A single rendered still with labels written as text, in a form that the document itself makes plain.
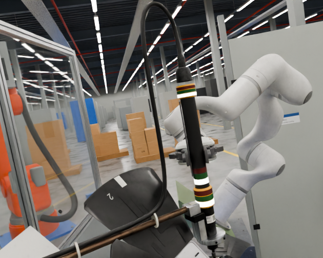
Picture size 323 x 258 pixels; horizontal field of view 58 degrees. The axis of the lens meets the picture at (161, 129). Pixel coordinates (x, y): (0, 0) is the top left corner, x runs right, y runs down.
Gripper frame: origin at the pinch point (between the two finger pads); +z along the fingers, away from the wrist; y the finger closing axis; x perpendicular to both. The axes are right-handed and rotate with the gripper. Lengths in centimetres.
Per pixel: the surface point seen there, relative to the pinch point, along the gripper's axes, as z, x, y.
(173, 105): -810, -1, 45
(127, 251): 29.1, -5.6, 11.4
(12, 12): -917, 406, 538
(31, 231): 1.9, -11.6, 42.5
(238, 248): -13.1, -30.5, -7.4
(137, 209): 2.5, -9.5, 15.3
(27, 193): -43, -13, 70
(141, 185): -3.0, -5.6, 14.6
